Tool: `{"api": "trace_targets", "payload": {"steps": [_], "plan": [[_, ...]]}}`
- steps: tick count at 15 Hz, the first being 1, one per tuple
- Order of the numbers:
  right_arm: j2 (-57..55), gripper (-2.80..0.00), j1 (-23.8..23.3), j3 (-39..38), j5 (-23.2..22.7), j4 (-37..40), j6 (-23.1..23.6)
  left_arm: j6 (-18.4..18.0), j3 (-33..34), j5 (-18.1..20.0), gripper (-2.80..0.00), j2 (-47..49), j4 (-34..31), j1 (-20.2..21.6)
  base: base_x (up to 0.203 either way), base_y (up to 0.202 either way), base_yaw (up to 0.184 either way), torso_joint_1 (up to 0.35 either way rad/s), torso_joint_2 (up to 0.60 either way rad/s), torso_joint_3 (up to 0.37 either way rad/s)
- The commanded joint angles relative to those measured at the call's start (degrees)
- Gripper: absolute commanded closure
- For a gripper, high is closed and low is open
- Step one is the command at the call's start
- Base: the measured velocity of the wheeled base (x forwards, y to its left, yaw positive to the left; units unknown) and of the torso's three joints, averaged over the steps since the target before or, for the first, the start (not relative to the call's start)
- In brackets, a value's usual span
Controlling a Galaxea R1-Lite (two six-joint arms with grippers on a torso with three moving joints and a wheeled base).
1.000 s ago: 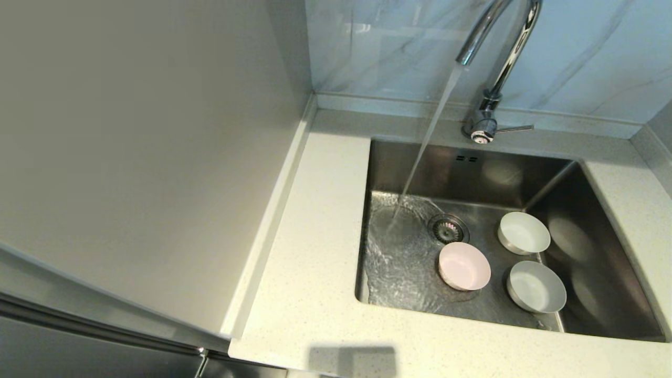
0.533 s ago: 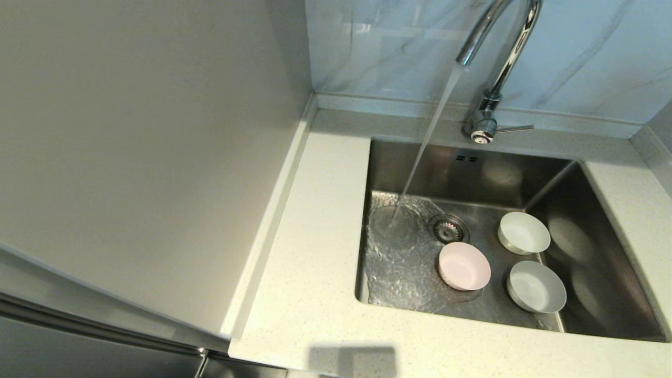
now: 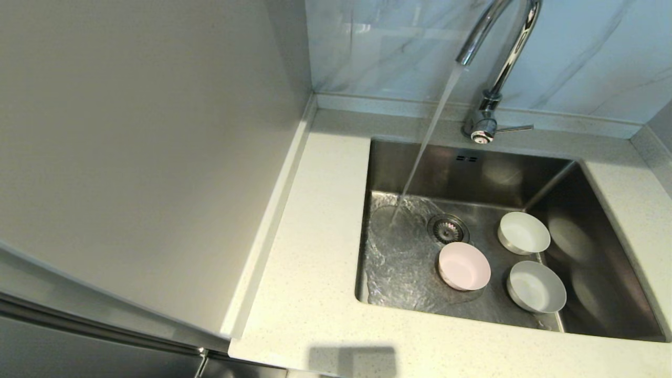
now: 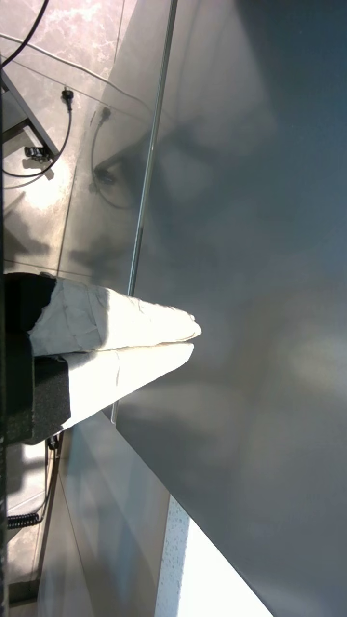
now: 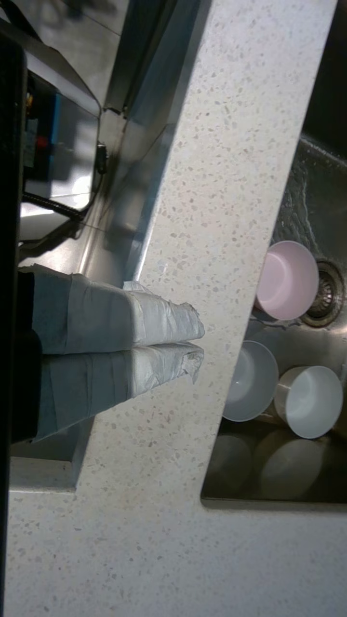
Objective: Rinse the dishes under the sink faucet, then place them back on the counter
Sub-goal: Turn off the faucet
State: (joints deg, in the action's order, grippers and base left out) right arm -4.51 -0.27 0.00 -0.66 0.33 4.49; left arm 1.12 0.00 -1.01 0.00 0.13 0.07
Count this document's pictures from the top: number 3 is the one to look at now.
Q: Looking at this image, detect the pink ceramic bowl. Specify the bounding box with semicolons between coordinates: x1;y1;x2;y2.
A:
438;241;492;292

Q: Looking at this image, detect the chrome gooseneck faucet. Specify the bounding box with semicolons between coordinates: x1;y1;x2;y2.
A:
456;0;542;144

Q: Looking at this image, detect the white ceramic bowl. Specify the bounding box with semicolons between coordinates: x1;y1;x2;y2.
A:
497;211;552;256

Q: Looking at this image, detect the grey ceramic bowl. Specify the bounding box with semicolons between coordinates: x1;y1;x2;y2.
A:
506;260;568;314

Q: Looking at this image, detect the stainless steel sink basin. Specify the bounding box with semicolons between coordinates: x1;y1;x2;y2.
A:
355;138;668;343

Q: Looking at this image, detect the round metal drain strainer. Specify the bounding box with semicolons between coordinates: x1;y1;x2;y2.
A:
427;213;470;246

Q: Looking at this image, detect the clear water stream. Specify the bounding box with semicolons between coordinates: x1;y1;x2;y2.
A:
388;63;469;232

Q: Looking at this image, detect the grey tall cabinet side panel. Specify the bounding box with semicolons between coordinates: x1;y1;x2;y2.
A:
0;0;318;341

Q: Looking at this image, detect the chrome door trim strip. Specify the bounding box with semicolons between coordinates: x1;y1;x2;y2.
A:
0;297;208;360

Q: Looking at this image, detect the grey appliance door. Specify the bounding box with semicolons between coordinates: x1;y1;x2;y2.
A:
0;244;287;378

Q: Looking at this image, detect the chrome door handle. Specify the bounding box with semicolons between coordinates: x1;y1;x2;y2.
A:
193;348;211;378

